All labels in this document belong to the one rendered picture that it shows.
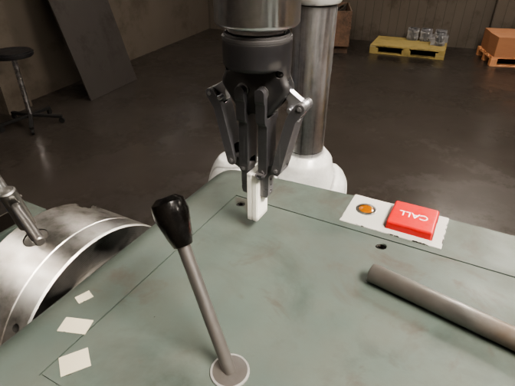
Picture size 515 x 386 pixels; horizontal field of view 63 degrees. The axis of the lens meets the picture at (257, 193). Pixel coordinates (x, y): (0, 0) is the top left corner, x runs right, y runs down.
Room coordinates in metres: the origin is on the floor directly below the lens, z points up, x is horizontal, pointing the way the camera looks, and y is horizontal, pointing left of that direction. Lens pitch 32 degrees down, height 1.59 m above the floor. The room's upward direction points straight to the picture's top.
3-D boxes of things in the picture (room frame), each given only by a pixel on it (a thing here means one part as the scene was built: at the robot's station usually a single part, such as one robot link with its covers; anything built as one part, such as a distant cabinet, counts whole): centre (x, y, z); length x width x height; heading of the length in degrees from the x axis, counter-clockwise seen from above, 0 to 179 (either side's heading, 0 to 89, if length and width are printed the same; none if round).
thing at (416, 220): (0.47, -0.21, 1.26); 0.06 x 0.06 x 0.02; 62
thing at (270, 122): (0.46, -0.01, 1.39); 0.04 x 0.01 x 0.11; 152
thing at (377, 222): (0.47, -0.19, 1.23); 0.13 x 0.08 x 0.06; 62
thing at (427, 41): (6.83, -2.39, 0.16); 1.13 x 0.77 x 0.31; 69
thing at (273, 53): (0.46, 0.00, 1.46); 0.08 x 0.07 x 0.09; 62
